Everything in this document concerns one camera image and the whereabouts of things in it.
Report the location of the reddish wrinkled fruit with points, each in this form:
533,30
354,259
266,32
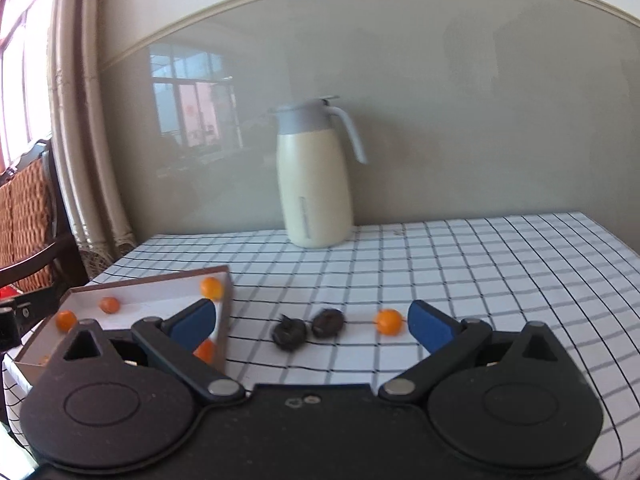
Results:
109,305

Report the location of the red-framed window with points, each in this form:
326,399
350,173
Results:
25,100

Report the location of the orange kumquat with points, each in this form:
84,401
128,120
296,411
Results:
211,288
389,322

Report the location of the wooden wicker-back bench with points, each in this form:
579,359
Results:
38,249

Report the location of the cream thermos jug grey lid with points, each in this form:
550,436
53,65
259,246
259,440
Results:
312,174

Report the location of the brown white cardboard box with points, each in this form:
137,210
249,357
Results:
161,295

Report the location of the dark strawberry left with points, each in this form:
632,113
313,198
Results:
289,334

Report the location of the dark strawberry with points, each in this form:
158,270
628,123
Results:
289,334
327,323

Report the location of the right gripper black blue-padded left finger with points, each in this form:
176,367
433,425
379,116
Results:
169,345

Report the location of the beige curtain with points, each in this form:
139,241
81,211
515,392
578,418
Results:
92,201

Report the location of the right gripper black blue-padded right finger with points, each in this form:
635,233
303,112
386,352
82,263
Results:
451,346

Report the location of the dark strawberry right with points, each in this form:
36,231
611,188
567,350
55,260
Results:
327,323

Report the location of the white black checked tablecloth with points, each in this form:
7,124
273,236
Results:
553,395

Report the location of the orange fruit in box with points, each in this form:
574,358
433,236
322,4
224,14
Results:
206,352

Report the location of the yellow kumquat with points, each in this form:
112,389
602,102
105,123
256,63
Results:
65,321

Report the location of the red cushion item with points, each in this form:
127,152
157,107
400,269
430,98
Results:
8,292

